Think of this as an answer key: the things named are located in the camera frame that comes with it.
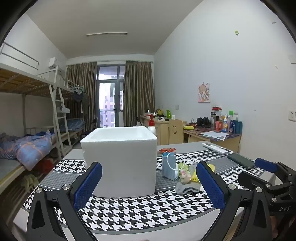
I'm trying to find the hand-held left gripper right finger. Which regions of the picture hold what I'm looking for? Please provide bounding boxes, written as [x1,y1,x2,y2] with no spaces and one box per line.
[196,161,278,241]

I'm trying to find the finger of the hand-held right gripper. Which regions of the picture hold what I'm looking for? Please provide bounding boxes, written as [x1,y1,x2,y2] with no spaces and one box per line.
[238,172,275,200]
[254,158,296,186]

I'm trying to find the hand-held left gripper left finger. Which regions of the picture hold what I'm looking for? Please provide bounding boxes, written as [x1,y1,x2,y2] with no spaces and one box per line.
[26,161,103,241]

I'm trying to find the grey sock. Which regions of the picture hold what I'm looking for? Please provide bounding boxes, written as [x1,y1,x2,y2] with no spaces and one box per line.
[176,179,204,195]

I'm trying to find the white foam box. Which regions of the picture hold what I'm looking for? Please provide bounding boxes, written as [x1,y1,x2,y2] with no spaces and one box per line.
[80,126,158,198]

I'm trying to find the blue face mask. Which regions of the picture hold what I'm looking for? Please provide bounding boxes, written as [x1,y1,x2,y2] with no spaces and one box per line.
[161,152,179,181]

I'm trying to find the dark smartphone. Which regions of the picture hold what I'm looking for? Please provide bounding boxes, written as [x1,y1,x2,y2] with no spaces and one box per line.
[227,153,255,169]

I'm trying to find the floral patterned sock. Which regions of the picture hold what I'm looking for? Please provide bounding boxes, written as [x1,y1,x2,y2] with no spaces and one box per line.
[179,170,191,184]

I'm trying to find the white remote control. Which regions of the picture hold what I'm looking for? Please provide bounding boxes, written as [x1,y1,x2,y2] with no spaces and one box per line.
[202,142,228,155]

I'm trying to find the white paper sheets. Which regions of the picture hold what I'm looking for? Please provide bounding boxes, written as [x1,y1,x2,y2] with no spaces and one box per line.
[201,131,228,141]

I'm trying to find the wooden desk with patterned top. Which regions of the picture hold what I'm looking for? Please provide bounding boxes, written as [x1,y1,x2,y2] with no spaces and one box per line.
[183,126,242,153]

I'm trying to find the red cloth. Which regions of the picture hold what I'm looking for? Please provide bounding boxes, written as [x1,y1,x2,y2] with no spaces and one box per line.
[35,160,55,172]

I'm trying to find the red snack packet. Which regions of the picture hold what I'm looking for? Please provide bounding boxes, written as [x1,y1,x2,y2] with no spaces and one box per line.
[158,148,176,156]

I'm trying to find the houndstooth tablecloth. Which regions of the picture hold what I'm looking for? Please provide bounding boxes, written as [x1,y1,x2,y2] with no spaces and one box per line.
[22,140,269,232]

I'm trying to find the black headphones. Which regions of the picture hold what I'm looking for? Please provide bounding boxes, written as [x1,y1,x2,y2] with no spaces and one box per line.
[196,117,210,128]

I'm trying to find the wooden smiley chair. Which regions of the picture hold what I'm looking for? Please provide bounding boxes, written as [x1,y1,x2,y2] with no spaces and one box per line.
[168,119,184,145]

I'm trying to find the light wooden desk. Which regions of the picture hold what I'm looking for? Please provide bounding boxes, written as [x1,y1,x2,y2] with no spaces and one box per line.
[141,115,185,145]

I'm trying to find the blue plaid blanket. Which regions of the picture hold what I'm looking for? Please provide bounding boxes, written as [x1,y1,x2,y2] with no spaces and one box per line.
[0,130,53,171]

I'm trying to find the white bunk bed ladder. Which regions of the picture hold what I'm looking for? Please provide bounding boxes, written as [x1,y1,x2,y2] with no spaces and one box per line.
[49,85,72,160]

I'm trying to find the white red-pump lotion bottle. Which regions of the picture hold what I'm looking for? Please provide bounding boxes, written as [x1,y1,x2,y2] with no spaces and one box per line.
[147,115,157,141]

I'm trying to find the dark hanging clothes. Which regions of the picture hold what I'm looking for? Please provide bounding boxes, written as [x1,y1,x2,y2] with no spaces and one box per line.
[73,91,89,114]

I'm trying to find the glass balcony door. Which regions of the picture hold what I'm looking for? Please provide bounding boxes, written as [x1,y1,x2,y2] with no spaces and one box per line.
[96,65,126,128]

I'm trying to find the brown curtain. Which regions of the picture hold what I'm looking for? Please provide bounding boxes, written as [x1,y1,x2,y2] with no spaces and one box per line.
[122,61,155,127]
[65,62,97,137]

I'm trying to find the white air conditioner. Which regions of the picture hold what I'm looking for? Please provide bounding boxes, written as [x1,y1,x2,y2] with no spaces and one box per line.
[48,57,66,75]

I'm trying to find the ceiling tube light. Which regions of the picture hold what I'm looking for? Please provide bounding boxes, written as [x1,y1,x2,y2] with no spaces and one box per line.
[86,32,128,37]

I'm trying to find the cartoon wall poster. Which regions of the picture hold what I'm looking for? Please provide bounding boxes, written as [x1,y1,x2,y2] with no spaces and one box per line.
[198,82,211,103]

